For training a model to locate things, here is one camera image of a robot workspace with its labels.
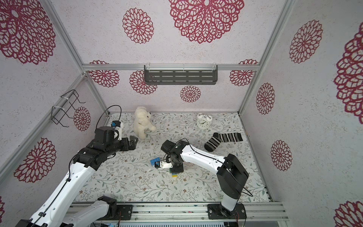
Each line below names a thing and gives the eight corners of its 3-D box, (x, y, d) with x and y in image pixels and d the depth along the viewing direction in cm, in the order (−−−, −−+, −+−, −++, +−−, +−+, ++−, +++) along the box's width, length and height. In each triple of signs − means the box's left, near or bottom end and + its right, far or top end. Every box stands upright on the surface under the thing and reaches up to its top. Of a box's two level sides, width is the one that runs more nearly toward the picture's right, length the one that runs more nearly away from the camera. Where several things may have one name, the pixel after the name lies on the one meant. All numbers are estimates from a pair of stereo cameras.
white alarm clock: (195, 127, 113) (196, 116, 104) (197, 123, 116) (198, 112, 106) (208, 131, 111) (211, 120, 101) (209, 127, 114) (212, 116, 104)
